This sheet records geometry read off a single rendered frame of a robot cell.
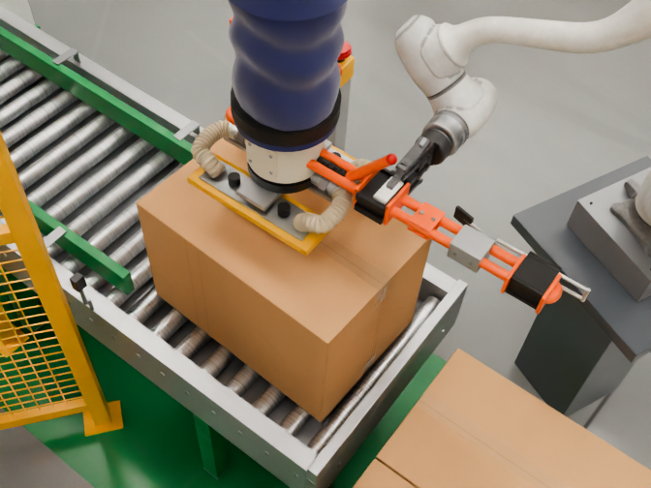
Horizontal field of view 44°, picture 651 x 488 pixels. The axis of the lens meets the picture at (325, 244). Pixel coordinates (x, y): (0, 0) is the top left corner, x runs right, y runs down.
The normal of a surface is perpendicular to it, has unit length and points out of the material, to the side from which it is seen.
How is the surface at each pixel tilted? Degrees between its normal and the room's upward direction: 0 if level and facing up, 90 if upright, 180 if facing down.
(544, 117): 0
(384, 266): 0
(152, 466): 0
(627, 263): 90
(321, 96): 76
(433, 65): 71
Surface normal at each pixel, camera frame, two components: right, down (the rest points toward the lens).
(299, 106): 0.26, 0.59
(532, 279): 0.04, -0.60
